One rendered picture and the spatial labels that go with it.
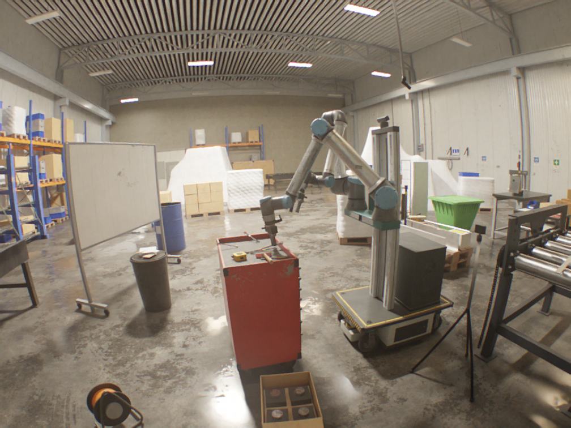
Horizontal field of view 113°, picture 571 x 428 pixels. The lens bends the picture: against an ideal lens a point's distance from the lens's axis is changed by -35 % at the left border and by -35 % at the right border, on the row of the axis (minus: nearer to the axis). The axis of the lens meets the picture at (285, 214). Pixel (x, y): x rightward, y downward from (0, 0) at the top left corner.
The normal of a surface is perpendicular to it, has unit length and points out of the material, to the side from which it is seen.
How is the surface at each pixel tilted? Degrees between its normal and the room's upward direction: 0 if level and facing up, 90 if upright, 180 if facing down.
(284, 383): 90
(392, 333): 90
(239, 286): 90
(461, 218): 101
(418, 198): 90
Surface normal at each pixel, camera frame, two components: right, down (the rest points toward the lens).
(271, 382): 0.09, 0.18
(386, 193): -0.23, 0.25
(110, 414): 0.83, 0.07
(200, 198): 0.37, 0.15
